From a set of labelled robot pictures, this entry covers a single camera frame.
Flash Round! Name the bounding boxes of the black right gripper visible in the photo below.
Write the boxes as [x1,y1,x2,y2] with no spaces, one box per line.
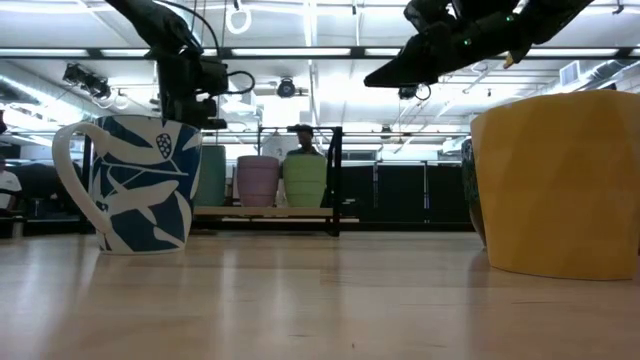
[363,0,526,89]

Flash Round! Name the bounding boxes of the teal mug with white handle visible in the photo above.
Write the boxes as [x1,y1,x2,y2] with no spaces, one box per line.
[193,144,227,208]

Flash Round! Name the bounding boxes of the blue white leaf pattern mug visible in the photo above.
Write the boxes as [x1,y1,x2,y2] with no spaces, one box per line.
[51,114,204,256]

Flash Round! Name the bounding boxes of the purple ribbed mug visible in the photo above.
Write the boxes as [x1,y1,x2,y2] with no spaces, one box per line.
[236,154,281,208]

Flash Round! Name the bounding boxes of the dark speckled teal brown mug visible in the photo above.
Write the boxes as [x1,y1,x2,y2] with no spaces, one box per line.
[460,137,487,247]

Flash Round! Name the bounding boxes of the green ribbed mug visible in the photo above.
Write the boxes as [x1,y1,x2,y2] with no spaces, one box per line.
[282,153,328,209]

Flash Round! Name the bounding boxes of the yellow mug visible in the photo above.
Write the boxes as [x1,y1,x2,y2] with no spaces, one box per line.
[469,89,640,281]

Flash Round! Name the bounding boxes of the black overhead beam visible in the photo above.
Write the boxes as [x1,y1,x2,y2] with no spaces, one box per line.
[0,45,640,60]

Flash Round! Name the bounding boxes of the black room divider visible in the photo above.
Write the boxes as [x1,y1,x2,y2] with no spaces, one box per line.
[342,160,474,225]

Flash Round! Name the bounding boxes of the person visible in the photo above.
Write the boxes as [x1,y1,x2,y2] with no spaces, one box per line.
[0,154,24,216]
[284,123,324,157]

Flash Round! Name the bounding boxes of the white air vent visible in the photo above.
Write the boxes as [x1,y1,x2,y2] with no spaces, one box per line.
[558,59,584,87]

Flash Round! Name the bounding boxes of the black ceiling camera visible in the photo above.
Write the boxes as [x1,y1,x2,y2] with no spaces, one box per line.
[397,83,432,101]

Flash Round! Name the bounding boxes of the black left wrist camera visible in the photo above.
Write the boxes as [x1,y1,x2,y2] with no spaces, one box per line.
[198,56,231,97]

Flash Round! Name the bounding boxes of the white hanging ring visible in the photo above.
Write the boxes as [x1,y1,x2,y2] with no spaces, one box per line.
[224,0,253,36]

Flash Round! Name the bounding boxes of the black overhead camera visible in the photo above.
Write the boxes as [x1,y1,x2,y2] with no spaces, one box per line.
[276,77,298,99]

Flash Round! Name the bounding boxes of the wooden shelf with black frame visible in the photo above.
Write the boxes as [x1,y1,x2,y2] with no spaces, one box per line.
[79,124,361,238]

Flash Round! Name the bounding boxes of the black aluminium table frame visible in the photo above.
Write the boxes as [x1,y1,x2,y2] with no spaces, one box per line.
[22,217,476,236]

